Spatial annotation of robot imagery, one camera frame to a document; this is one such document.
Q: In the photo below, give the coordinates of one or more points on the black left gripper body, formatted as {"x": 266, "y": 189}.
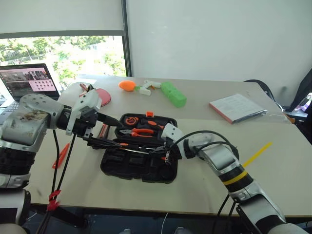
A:
{"x": 84, "y": 123}

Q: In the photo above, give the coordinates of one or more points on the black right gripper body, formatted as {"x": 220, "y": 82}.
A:
{"x": 173, "y": 153}

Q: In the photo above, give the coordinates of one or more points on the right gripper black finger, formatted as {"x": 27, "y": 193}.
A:
{"x": 161, "y": 159}
{"x": 157, "y": 150}

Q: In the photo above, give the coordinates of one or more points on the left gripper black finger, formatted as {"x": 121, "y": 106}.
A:
{"x": 108, "y": 120}
{"x": 102, "y": 143}

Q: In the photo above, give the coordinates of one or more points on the orange striped tester screwdriver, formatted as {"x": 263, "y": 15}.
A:
{"x": 104, "y": 131}

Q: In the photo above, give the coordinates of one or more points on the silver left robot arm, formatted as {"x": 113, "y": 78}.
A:
{"x": 24, "y": 126}

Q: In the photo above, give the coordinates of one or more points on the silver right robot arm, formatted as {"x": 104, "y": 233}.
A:
{"x": 224, "y": 158}

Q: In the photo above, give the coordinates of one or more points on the black plastic tool case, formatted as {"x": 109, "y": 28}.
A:
{"x": 126, "y": 165}

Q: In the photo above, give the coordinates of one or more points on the orange black tape measure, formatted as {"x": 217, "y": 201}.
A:
{"x": 130, "y": 121}

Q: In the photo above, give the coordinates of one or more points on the red table tennis paddle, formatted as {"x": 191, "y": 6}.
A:
{"x": 106, "y": 96}

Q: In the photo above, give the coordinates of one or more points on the orange toy carrot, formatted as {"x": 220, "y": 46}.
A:
{"x": 126, "y": 85}

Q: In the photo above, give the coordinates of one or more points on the white plastic toy piece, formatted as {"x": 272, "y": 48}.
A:
{"x": 146, "y": 91}

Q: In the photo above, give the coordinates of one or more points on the green plastic block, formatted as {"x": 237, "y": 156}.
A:
{"x": 175, "y": 96}

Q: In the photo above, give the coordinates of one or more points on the dark open laptop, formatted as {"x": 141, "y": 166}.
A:
{"x": 29, "y": 78}

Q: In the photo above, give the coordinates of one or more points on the booklet in plastic sleeve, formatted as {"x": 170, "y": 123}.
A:
{"x": 234, "y": 107}

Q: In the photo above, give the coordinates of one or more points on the red tape wrap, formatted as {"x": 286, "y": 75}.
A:
{"x": 52, "y": 204}

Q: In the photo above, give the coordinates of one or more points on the white black robot torso shell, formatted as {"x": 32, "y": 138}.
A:
{"x": 12, "y": 202}

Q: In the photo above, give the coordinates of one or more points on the white roller blind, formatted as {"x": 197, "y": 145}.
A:
{"x": 61, "y": 14}

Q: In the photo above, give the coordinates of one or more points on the black chair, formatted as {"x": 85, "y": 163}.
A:
{"x": 265, "y": 87}

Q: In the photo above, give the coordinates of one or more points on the black bag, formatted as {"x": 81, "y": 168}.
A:
{"x": 302, "y": 90}

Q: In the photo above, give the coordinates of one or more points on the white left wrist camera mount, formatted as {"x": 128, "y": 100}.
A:
{"x": 85, "y": 101}

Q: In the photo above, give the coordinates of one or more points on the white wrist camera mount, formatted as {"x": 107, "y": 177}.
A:
{"x": 171, "y": 131}
{"x": 85, "y": 101}

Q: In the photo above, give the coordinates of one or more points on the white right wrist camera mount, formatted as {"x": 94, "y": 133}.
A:
{"x": 171, "y": 131}

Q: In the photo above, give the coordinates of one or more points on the dark window frame post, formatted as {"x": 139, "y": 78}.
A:
{"x": 126, "y": 36}

